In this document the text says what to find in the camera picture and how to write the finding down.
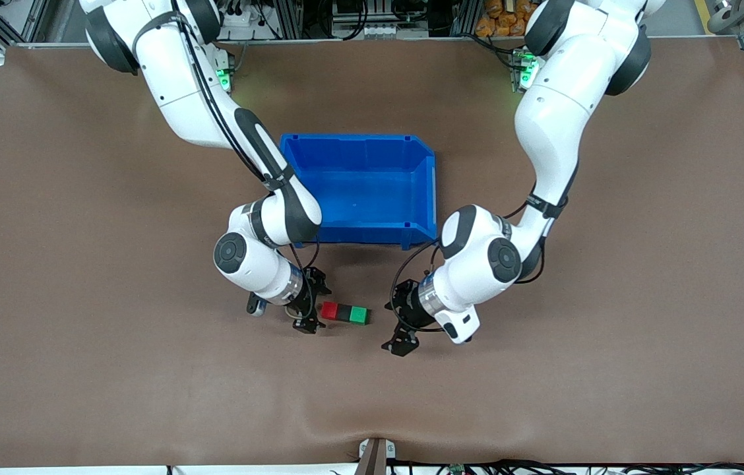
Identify blue plastic storage bin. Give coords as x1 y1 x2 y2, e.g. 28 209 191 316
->
278 134 439 250

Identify brown table mat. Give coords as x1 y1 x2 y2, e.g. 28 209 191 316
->
0 36 744 469

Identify white terminal strip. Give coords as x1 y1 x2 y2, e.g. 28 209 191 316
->
339 23 400 38

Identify white power strip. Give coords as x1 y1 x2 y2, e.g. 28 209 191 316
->
219 5 267 28

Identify orange snack bags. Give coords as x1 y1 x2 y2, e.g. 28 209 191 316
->
476 0 532 38

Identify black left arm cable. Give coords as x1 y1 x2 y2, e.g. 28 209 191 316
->
390 191 571 311

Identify camera stand post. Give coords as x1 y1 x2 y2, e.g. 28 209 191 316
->
358 437 396 475

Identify black cable bundle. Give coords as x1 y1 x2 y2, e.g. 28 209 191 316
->
329 459 744 475

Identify aluminium frame post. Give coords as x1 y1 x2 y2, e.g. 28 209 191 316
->
278 0 303 39
449 0 478 35

